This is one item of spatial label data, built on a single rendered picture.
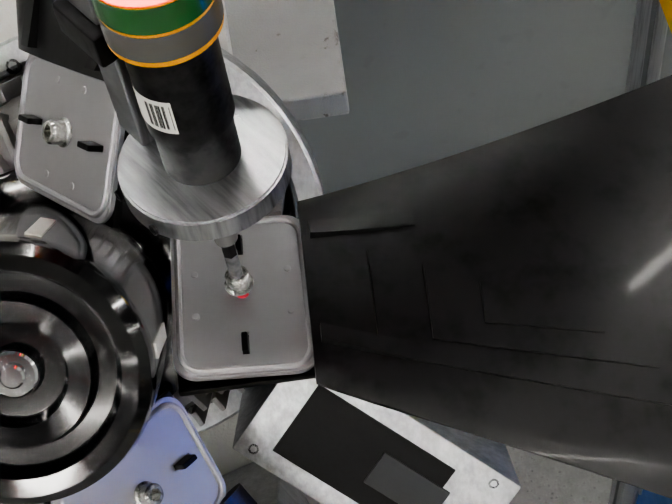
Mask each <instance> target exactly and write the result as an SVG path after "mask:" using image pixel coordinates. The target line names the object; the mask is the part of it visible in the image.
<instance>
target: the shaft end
mask: <svg viewBox="0 0 672 504"><path fill-rule="evenodd" d="M38 378H39V372H38V368H37V366H36V364H35V362H34V361H33V360H32V359H31V358H30V357H29V356H28V355H26V354H25V353H22V352H19V351H6V352H3V353H1V354H0V394H1V395H3V396H5V397H8V398H21V397H24V396H26V395H28V394H30V393H31V392H32V391H33V390H34V388H35V387H36V385H37V382H38Z"/></svg>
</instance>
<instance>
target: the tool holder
mask: <svg viewBox="0 0 672 504"><path fill-rule="evenodd" d="M52 7H53V10H54V13H55V15H56V18H57V21H58V23H59V26H60V28H61V31H62V32H63V33H65V34H66V35H67V36H68V37H69V38H70V39H71V40H72V41H73V42H75V43H76V44H77V45H78V46H79V47H80V48H81V49H82V50H83V51H85V52H86V53H87V54H88V55H89V56H90V57H91V58H92V59H93V60H95V61H96V62H97V63H98V65H99V68H100V71H101V74H102V76H103V79H104V82H105V85H106V87H107V90H108V93H109V96H110V99H111V101H112V104H113V107H114V110H115V113H116V115H117V118H118V121H119V124H120V126H121V127H123V128H124V129H125V130H126V131H127V132H128V133H129V135H128V136H127V138H126V140H125V142H124V144H123V146H122V148H121V151H120V154H119V157H118V164H117V174H118V180H119V184H120V187H121V190H122V193H123V195H124V197H123V195H122V194H121V193H120V192H119V191H118V190H116V191H115V192H114V194H115V196H116V198H117V199H118V200H119V201H120V202H122V201H123V200H124V198H125V200H126V203H127V205H128V207H129V209H130V211H131V212H132V214H133V215H134V216H135V217H136V218H137V220H138V221H139V222H141V223H142V224H143V225H144V226H146V227H147V228H149V229H150V231H151V232H152V233H153V234H154V235H155V236H156V235H157V234H160V235H163V236H166V237H168V238H173V239H178V240H184V241H206V240H213V239H219V238H223V237H226V236H230V235H233V234H236V233H238V232H240V231H242V230H244V229H247V228H249V227H250V226H252V225H253V224H255V223H257V222H258V221H260V220H261V219H262V218H263V217H265V216H266V215H267V214H268V213H269V212H270V211H271V210H272V209H273V208H274V207H275V206H276V205H277V204H278V202H279V201H280V199H281V198H282V196H283V195H284V193H285V191H286V189H287V186H288V184H289V181H290V176H291V170H292V161H291V155H290V150H289V145H288V140H287V135H286V133H285V130H284V128H283V126H282V124H281V123H280V121H279V120H278V118H277V117H276V116H275V115H274V114H273V113H272V112H271V111H270V110H269V109H267V108H266V107H264V106H263V105H261V104H260V103H258V102H255V101H253V100H251V99H249V98H246V97H242V96H239V95H234V94H232V96H233V100H234V104H235V113H234V120H235V124H236V128H237V132H238V136H239V141H240V145H241V157H240V160H239V163H238V164H237V166H236V168H235V169H234V170H233V171H232V172H231V173H230V174H229V175H228V176H226V177H225V178H223V179H222V180H219V181H217V182H215V183H212V184H208V185H203V186H190V185H185V184H182V183H179V182H177V181H175V180H174V179H172V178H171V177H170V176H169V175H168V174H167V172H166V171H165V168H164V166H163V163H162V159H161V156H160V153H159V150H158V147H157V144H156V141H155V138H154V137H153V136H152V135H151V134H150V133H149V131H148V129H147V126H146V123H145V120H144V118H143V116H142V114H141V111H140V108H139V105H138V102H137V99H136V96H135V93H134V90H133V87H132V84H131V81H130V75H129V72H128V69H127V66H126V63H125V61H123V60H121V59H120V58H118V57H117V56H116V55H115V54H114V53H113V52H112V51H111V50H110V48H109V47H108V45H107V43H106V41H105V39H104V36H103V33H102V31H101V28H100V25H99V22H98V19H97V16H96V13H95V10H94V7H93V4H92V2H91V0H56V1H54V2H53V3H52Z"/></svg>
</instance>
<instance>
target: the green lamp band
mask: <svg viewBox="0 0 672 504"><path fill-rule="evenodd" d="M212 1H213V0H176V1H174V2H172V3H169V4H166V5H163V6H160V7H156V8H151V9H143V10H127V9H120V8H116V7H112V6H110V5H107V4H105V3H103V2H101V1H100V0H91V2H92V4H93V7H94V10H95V12H96V15H97V16H98V18H99V19H100V20H101V21H102V22H103V23H104V24H105V25H107V26H108V27H109V28H111V29H113V30H115V31H118V32H121V33H124V34H128V35H136V36H150V35H158V34H163V33H167V32H171V31H174V30H177V29H179V28H181V27H183V26H186V25H187V24H189V23H191V22H192V21H194V20H195V19H197V18H198V17H199V16H200V15H201V14H203V13H204V12H205V11H206V9H207V8H208V7H209V6H210V4H211V3H212Z"/></svg>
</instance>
